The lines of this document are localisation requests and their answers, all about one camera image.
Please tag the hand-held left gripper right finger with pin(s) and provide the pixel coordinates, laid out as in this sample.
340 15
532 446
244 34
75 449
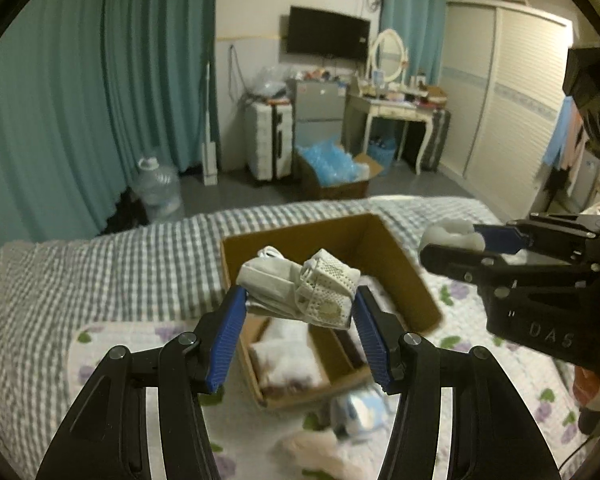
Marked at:
367 335

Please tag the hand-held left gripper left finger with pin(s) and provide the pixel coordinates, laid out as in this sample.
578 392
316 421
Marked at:
227 340

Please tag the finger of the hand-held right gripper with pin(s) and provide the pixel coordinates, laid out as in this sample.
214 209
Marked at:
460 260
500 237

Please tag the white mesh sock bundle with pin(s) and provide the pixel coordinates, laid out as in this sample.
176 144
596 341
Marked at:
305 285

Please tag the cardboard box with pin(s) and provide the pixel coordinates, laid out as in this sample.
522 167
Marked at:
342 187
380 255

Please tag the person's right hand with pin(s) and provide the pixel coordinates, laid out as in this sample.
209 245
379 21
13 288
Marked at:
597 392

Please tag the white folded cloth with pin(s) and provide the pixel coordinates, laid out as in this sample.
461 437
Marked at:
287 355

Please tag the blue and white cloth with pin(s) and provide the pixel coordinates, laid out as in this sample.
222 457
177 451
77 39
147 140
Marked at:
360 412

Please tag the floral bed sheet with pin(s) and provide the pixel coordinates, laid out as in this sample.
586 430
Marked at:
485 375

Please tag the dark striped suitcase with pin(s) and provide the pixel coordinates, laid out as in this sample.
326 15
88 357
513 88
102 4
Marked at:
437 140

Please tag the hanging blue garment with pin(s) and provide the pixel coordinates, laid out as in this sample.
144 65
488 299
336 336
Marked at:
557 135

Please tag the pale pink cloth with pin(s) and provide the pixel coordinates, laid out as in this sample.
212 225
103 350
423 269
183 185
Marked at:
325 452

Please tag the white sliding wardrobe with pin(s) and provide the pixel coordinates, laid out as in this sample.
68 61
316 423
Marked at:
505 110

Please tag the hanging peach garment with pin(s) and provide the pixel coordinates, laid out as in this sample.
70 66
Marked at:
576 135

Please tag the blue plastic basket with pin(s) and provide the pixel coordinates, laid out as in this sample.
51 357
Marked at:
382 152

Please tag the grey gingham quilt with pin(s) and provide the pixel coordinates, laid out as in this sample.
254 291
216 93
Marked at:
105 280

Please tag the cardboard box on floor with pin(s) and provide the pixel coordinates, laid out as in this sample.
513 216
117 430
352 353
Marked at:
342 187

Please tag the pile of blue packets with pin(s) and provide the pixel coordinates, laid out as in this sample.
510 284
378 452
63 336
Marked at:
330 160

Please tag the black object on floor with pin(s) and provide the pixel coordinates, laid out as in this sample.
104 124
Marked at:
127 210

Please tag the large clear water jug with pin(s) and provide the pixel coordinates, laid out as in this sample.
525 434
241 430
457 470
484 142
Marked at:
157 190

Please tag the white dressing table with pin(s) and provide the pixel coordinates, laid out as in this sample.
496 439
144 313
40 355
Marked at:
390 107

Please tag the white upright stick vacuum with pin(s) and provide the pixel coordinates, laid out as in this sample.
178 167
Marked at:
210 155

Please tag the white hard suitcase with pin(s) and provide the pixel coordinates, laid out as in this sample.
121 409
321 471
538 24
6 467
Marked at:
269 140

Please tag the small grey fridge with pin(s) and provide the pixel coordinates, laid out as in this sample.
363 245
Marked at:
319 110

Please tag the oval vanity mirror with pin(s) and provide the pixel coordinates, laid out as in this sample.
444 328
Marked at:
389 55

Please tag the narrow teal curtain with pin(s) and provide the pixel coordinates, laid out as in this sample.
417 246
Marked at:
412 15

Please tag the clear plastic bag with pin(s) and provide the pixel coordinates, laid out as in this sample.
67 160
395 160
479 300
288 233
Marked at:
267 82

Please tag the wide teal curtain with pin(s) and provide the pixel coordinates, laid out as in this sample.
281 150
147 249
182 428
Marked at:
95 85

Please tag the black wall television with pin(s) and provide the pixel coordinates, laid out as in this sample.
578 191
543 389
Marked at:
327 34

